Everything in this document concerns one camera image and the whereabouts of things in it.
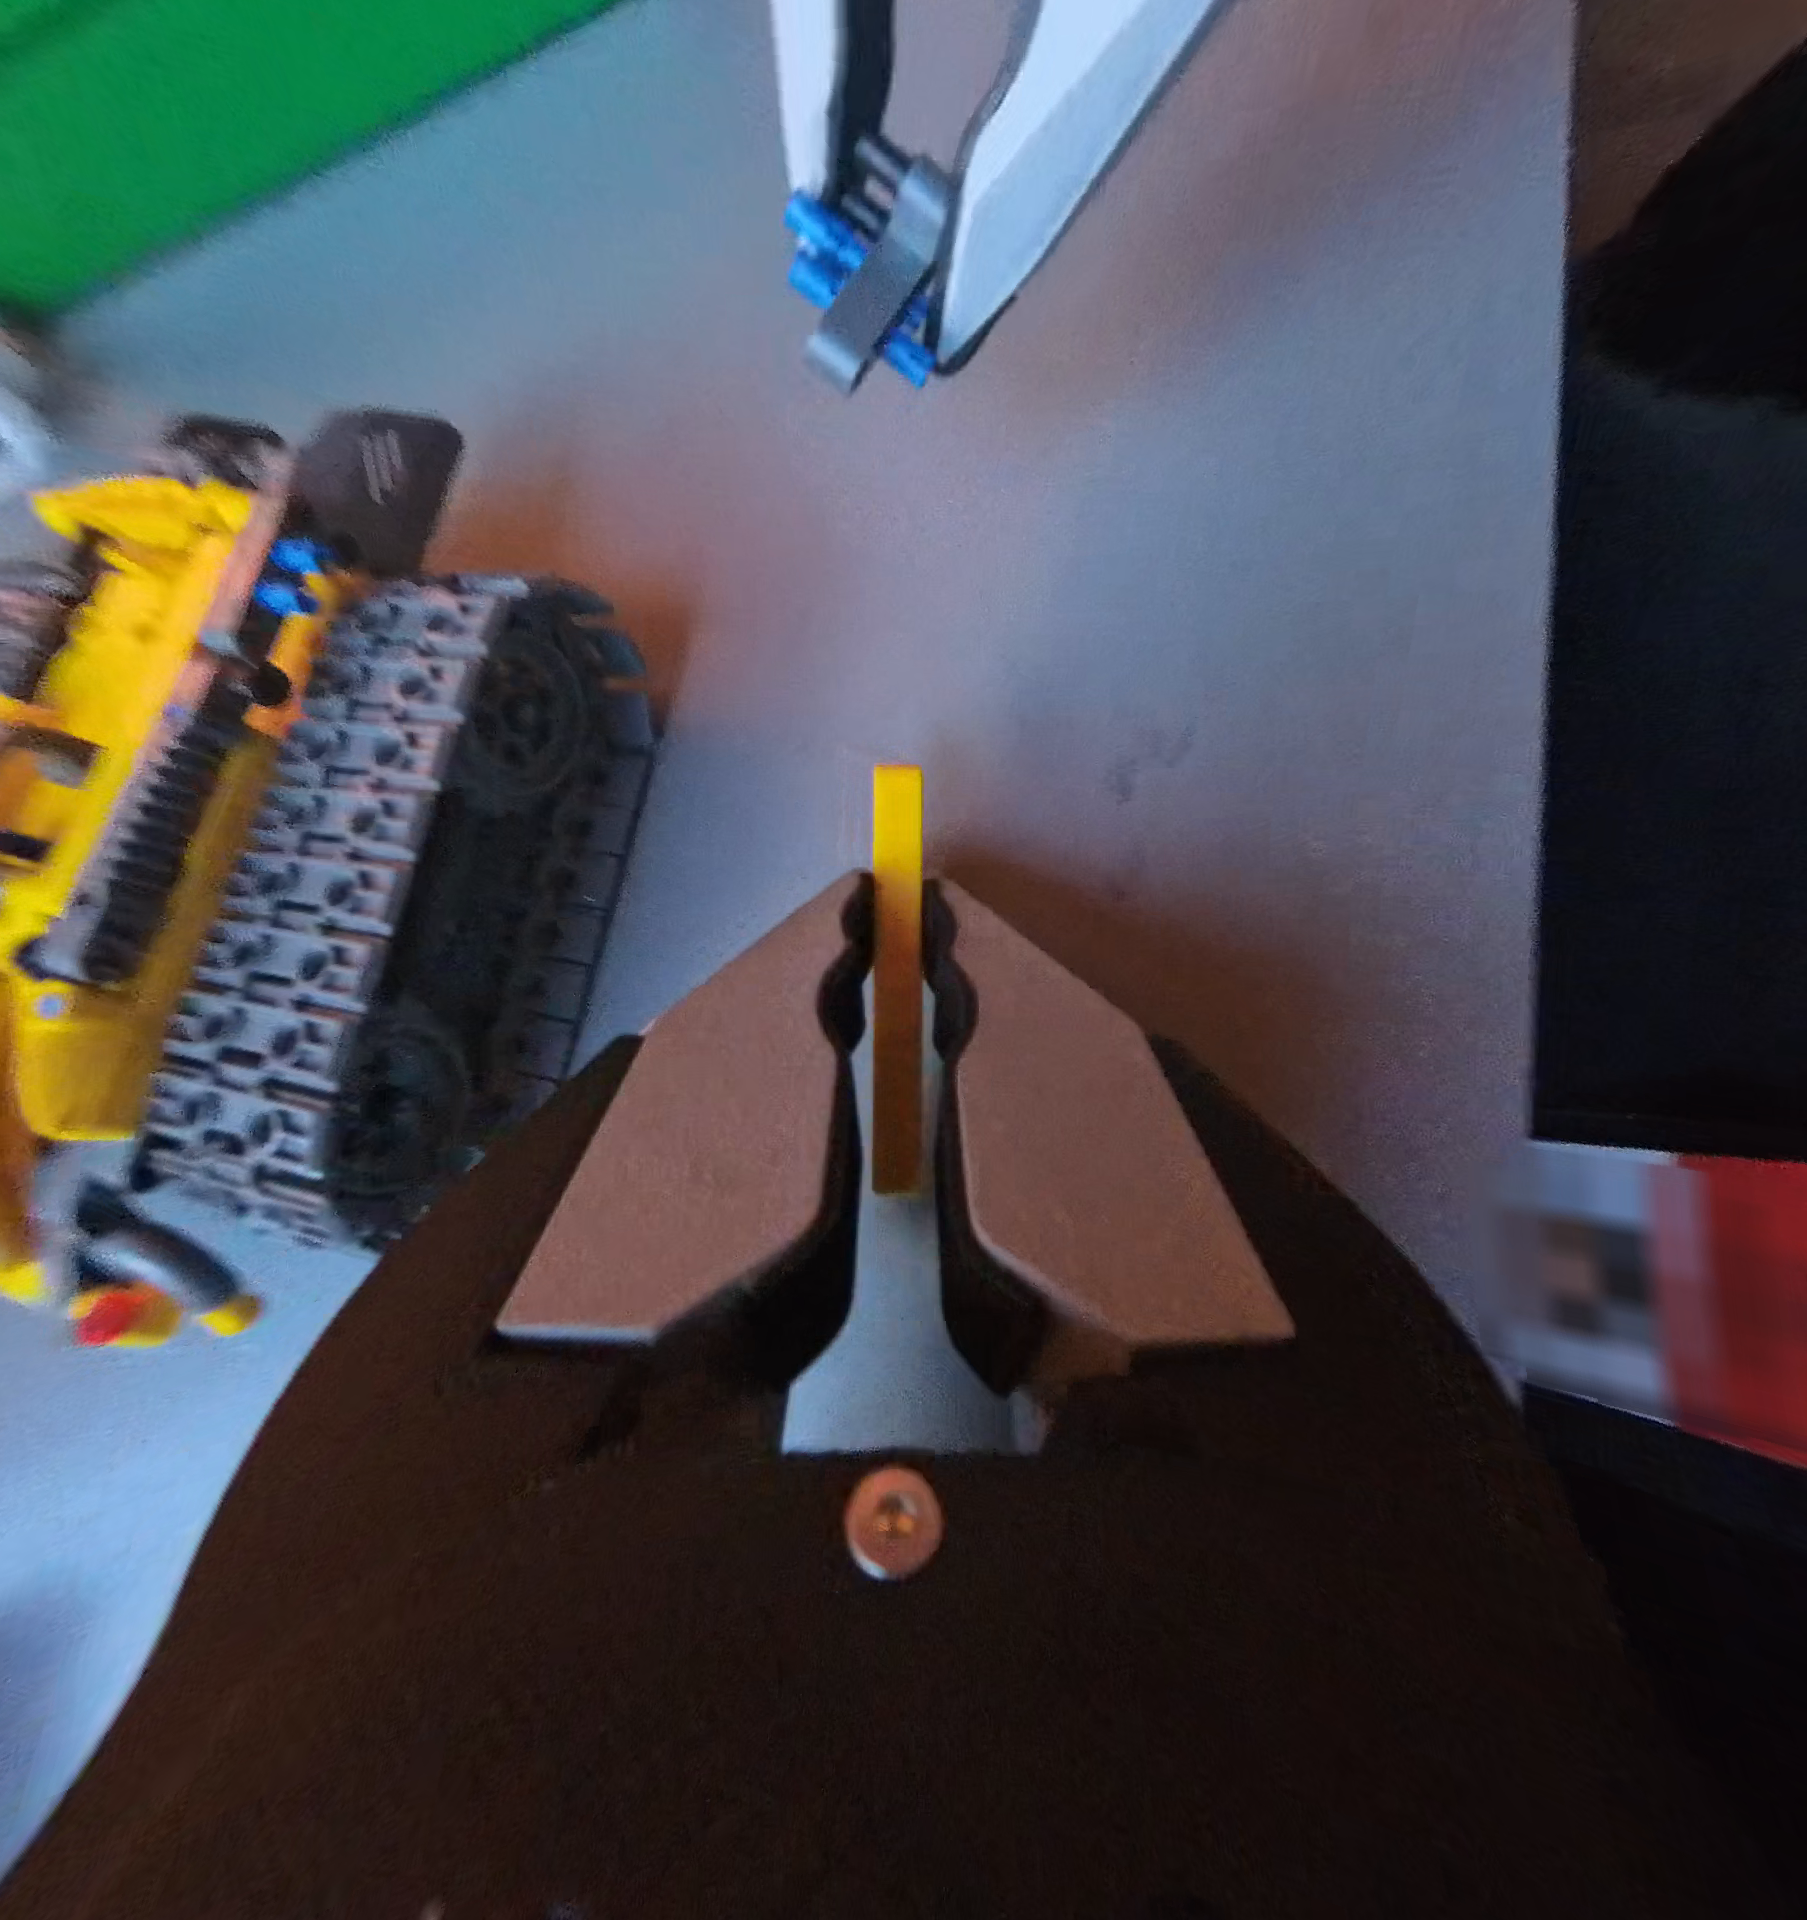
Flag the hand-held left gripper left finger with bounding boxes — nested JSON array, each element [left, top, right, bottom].
[[496, 872, 864, 1388]]

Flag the grey toy beam blue pins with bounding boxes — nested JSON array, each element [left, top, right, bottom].
[[780, 134, 956, 394]]

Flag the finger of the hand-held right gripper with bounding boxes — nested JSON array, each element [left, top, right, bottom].
[[772, 0, 897, 207], [932, 0, 1219, 374]]

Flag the grey desk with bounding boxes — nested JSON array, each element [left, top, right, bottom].
[[0, 0, 1579, 1875]]

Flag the long yellow toy beam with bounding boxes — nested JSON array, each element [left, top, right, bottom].
[[871, 764, 930, 1195]]

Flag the yellow toy tracked robot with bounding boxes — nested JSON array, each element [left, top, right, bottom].
[[0, 403, 667, 1352]]

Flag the green plastic bin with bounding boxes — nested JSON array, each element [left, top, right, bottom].
[[0, 0, 627, 314]]

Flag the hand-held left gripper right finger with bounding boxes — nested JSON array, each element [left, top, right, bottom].
[[926, 879, 1294, 1396]]

